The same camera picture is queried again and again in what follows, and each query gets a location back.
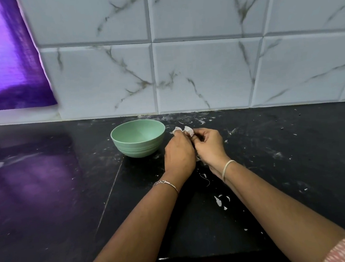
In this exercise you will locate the person's left hand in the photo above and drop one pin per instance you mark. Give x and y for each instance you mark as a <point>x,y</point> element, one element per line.
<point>179,158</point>

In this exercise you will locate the person's right hand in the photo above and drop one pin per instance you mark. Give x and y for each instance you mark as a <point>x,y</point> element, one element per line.
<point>213,150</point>

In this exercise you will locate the white garlic bulb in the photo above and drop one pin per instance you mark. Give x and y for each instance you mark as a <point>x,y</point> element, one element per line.
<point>187,130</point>

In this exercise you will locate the mint green bowl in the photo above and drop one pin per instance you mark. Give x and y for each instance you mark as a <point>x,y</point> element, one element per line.
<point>138,137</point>

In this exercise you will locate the person's left forearm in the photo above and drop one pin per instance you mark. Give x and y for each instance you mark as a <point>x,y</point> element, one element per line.
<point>136,234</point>

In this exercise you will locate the person's right forearm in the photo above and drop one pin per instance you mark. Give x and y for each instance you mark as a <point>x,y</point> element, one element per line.
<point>286,216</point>

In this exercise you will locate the purple cloth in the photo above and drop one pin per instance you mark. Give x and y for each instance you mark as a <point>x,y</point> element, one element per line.
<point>3,56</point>

